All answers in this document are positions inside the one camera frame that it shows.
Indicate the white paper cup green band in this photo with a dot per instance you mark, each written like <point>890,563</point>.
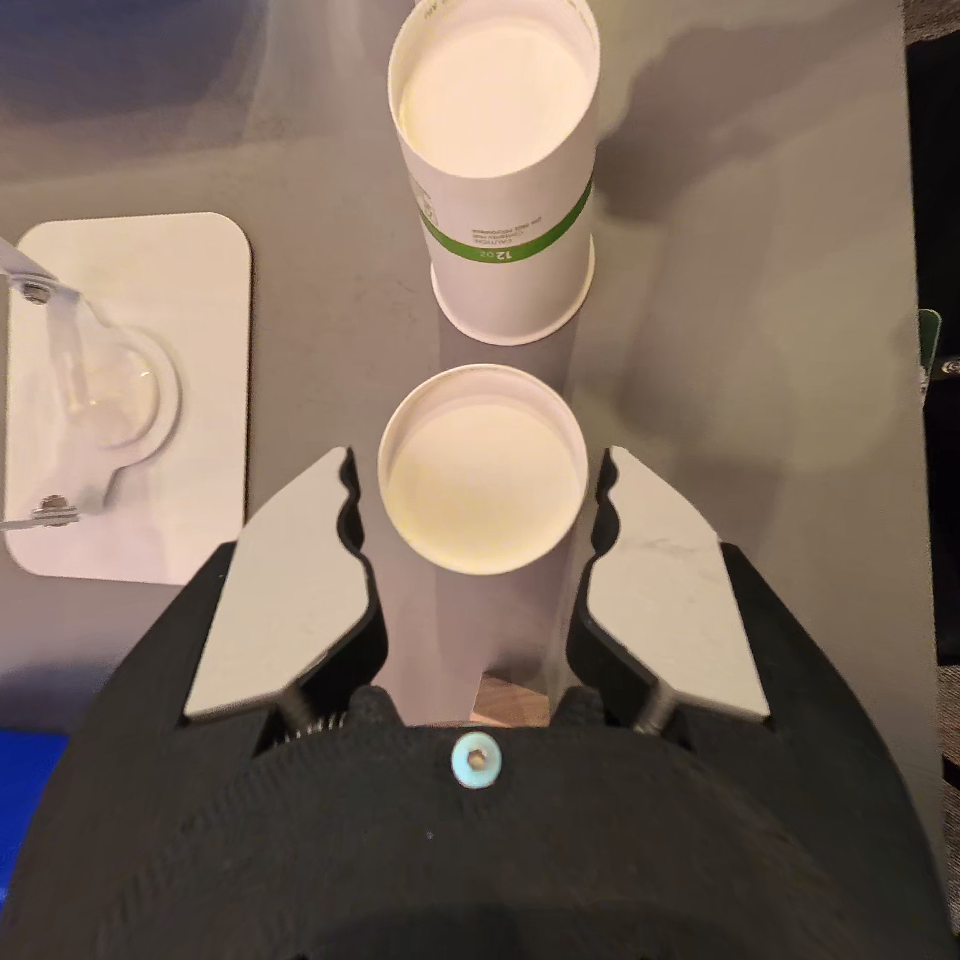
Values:
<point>484,480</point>
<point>495,97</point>

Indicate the white rounded base plate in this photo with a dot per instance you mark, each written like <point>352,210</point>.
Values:
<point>202,300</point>

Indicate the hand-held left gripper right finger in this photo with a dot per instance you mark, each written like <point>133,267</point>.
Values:
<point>667,600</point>

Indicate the small green tag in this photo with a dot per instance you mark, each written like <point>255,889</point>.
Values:
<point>930,337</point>

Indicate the blue plastic container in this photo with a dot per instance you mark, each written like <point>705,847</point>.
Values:
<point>30,795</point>

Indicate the clear acrylic dome bracket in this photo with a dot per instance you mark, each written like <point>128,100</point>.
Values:
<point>97,390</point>

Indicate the grey desk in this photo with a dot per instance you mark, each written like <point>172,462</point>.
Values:
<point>750,300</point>

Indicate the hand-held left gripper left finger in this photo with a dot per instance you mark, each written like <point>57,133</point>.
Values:
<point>281,600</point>

